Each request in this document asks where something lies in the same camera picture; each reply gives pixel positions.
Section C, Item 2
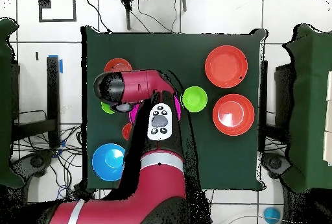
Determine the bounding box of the orange cup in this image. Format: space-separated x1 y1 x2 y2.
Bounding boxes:
122 123 133 141

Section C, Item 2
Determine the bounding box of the small orange bowl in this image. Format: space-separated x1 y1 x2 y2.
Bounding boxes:
104 58 134 73

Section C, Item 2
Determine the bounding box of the light blue bowl on floor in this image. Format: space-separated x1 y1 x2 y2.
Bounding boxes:
263 206 283 224

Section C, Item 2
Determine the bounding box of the large pink bowl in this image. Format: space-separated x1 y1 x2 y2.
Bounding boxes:
128 94 182 125

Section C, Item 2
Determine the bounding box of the green cup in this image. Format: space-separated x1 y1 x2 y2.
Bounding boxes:
101 101 116 114

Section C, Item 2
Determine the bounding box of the neighbouring green cloth table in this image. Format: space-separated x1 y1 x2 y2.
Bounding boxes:
0 17 25 190
281 23 332 194

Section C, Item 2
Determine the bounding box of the large light blue bowl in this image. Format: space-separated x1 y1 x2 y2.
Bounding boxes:
91 143 127 182

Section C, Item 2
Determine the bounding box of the tangle of cables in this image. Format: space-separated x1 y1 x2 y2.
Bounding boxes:
11 109 89 201

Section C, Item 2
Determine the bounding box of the dark grey floor base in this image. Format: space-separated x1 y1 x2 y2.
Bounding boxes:
261 152 292 180
10 151 55 180

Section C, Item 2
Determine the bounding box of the black table frame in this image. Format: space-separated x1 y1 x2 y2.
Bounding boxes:
11 55 62 149
258 60 268 155

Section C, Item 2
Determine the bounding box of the large orange bowl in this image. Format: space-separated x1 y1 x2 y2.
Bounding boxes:
212 93 255 136
204 45 249 89

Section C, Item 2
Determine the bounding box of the black metal stand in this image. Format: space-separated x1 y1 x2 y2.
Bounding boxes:
115 0 188 31

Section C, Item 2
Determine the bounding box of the green bowl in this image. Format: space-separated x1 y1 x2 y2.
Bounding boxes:
180 86 208 113

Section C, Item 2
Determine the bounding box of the dark green tablecloth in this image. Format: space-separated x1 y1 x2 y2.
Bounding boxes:
80 25 268 192

